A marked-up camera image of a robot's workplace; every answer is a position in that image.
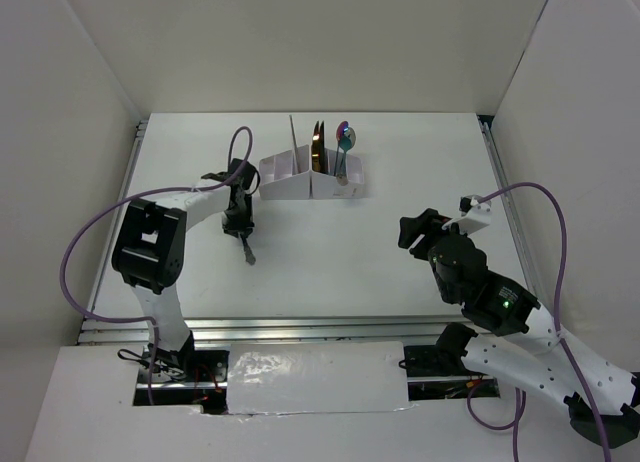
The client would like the white cover plate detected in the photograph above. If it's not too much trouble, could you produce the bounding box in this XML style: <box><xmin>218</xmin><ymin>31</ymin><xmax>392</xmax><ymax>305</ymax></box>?
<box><xmin>226</xmin><ymin>341</ymin><xmax>411</xmax><ymax>415</ymax></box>

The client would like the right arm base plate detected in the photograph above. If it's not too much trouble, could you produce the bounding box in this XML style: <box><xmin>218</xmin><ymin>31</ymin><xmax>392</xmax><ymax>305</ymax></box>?
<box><xmin>398</xmin><ymin>323</ymin><xmax>479</xmax><ymax>378</ymax></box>

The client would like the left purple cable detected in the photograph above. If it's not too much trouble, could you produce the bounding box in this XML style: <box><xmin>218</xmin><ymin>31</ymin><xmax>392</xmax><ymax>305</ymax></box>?
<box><xmin>59</xmin><ymin>126</ymin><xmax>254</xmax><ymax>406</ymax></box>

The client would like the aluminium rail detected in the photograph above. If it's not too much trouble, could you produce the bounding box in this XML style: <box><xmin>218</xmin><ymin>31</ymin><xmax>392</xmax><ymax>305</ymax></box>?
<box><xmin>478</xmin><ymin>115</ymin><xmax>568</xmax><ymax>336</ymax></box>
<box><xmin>79</xmin><ymin>309</ymin><xmax>501</xmax><ymax>344</ymax></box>

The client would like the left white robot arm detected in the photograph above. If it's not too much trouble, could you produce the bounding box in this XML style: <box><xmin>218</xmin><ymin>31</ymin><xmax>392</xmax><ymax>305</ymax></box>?
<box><xmin>112</xmin><ymin>158</ymin><xmax>260</xmax><ymax>381</ymax></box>

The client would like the teal spoon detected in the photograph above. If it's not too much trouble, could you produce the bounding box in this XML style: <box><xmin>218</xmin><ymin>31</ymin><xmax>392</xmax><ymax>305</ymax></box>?
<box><xmin>336</xmin><ymin>135</ymin><xmax>353</xmax><ymax>178</ymax></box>

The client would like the purple cable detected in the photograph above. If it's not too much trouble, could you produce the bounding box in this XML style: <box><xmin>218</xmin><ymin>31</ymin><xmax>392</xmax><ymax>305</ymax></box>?
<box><xmin>59</xmin><ymin>126</ymin><xmax>254</xmax><ymax>406</ymax></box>
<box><xmin>467</xmin><ymin>181</ymin><xmax>610</xmax><ymax>462</ymax></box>

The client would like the black knife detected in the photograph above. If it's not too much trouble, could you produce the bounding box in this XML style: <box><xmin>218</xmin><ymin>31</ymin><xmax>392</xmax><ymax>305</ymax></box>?
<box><xmin>319</xmin><ymin>120</ymin><xmax>328</xmax><ymax>174</ymax></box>

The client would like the aluminium front rail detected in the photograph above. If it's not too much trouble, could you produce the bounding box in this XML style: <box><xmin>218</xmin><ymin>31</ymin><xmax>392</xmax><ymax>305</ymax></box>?
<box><xmin>79</xmin><ymin>309</ymin><xmax>501</xmax><ymax>344</ymax></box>

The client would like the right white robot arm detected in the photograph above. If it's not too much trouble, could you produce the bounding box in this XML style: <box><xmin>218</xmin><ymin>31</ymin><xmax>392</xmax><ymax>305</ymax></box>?
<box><xmin>398</xmin><ymin>204</ymin><xmax>639</xmax><ymax>448</ymax></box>

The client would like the silver ornate spoon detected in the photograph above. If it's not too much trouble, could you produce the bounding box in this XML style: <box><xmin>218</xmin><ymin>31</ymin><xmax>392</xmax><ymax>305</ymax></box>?
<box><xmin>345</xmin><ymin>126</ymin><xmax>356</xmax><ymax>149</ymax></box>

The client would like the iridescent rainbow spoon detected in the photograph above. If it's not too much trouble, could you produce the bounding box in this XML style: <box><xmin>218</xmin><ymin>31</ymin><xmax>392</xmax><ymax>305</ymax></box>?
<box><xmin>334</xmin><ymin>121</ymin><xmax>349</xmax><ymax>176</ymax></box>

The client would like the gold knife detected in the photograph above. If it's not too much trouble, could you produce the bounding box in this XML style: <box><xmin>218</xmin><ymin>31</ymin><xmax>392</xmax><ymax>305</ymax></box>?
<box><xmin>311</xmin><ymin>121</ymin><xmax>321</xmax><ymax>173</ymax></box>

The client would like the white left utensil organizer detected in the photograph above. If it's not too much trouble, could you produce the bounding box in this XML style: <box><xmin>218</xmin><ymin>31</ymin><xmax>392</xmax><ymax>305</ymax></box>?
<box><xmin>258</xmin><ymin>145</ymin><xmax>311</xmax><ymax>201</ymax></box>

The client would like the white right utensil organizer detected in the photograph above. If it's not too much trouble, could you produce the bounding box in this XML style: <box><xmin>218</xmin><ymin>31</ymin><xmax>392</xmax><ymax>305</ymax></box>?
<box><xmin>311</xmin><ymin>149</ymin><xmax>366</xmax><ymax>200</ymax></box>

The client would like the aluminium right rail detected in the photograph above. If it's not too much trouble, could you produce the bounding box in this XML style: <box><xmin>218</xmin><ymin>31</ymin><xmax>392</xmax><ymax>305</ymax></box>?
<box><xmin>478</xmin><ymin>115</ymin><xmax>568</xmax><ymax>336</ymax></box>

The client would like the silver ornate knife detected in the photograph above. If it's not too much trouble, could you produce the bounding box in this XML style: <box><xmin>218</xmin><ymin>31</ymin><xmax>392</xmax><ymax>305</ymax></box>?
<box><xmin>240</xmin><ymin>235</ymin><xmax>256</xmax><ymax>266</ymax></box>

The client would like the white utensil organizer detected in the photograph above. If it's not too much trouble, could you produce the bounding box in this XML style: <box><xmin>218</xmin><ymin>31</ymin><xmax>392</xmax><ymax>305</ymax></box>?
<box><xmin>311</xmin><ymin>149</ymin><xmax>366</xmax><ymax>200</ymax></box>
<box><xmin>258</xmin><ymin>145</ymin><xmax>311</xmax><ymax>201</ymax></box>

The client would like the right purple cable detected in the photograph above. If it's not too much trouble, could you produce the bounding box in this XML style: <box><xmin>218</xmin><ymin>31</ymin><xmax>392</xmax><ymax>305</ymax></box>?
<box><xmin>467</xmin><ymin>181</ymin><xmax>610</xmax><ymax>462</ymax></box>

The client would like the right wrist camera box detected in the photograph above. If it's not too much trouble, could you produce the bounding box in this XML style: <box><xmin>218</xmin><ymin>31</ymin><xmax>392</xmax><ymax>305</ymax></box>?
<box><xmin>442</xmin><ymin>195</ymin><xmax>492</xmax><ymax>235</ymax></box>

